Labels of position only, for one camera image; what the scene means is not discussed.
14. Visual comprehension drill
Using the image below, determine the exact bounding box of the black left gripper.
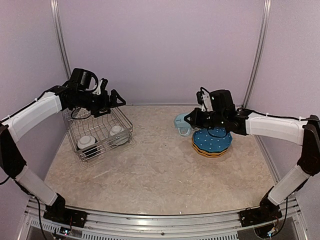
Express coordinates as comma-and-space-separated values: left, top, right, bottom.
72, 88, 126, 118

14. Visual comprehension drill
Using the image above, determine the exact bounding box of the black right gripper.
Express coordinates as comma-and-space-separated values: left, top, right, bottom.
185, 106, 227, 129

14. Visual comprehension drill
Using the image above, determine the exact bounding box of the light blue mug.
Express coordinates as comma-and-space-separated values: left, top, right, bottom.
173, 112, 193, 137

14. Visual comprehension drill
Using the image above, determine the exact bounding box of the blue dotted plate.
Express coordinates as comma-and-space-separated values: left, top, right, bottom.
192, 127, 233, 152

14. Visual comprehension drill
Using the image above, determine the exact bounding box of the yellow dotted plate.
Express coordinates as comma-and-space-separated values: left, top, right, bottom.
196, 150, 227, 158
192, 145, 228, 153

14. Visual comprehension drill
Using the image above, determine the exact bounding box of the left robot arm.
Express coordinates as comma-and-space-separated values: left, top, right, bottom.
0, 85, 126, 223

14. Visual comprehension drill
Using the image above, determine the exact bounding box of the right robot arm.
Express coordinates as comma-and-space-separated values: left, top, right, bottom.
184, 108, 320, 222

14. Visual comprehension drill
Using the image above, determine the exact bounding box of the small pale ribbed cup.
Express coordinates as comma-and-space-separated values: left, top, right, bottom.
108, 125, 129, 146

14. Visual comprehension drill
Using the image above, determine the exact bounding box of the dark teal white bowl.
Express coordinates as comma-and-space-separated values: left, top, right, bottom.
76, 135, 97, 156

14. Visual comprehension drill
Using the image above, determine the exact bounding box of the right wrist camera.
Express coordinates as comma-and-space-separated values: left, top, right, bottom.
196, 87, 236, 113

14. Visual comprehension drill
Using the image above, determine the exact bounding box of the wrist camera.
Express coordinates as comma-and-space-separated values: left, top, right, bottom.
196, 87, 236, 113
67, 68, 108, 95

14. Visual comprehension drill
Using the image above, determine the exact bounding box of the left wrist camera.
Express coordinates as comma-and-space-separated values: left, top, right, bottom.
67, 68, 108, 95

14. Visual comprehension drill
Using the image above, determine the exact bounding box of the metal wire dish rack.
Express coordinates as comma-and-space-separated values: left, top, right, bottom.
63, 107, 133, 162

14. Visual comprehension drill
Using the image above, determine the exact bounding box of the left aluminium frame post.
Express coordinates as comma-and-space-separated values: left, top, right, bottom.
50, 0, 71, 79

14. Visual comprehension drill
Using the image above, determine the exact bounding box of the aluminium frame post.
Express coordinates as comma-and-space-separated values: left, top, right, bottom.
241, 0, 272, 108
50, 0, 71, 79

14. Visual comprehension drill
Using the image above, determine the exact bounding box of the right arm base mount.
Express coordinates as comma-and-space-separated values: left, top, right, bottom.
238, 194, 283, 228

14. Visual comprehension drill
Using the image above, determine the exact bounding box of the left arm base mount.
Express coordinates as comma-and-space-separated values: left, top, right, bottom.
43, 194, 88, 228

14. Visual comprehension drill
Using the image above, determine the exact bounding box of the right aluminium frame post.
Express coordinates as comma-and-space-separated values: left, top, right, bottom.
241, 0, 272, 108

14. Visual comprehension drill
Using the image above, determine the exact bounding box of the front aluminium rail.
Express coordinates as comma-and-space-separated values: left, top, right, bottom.
17, 197, 310, 240

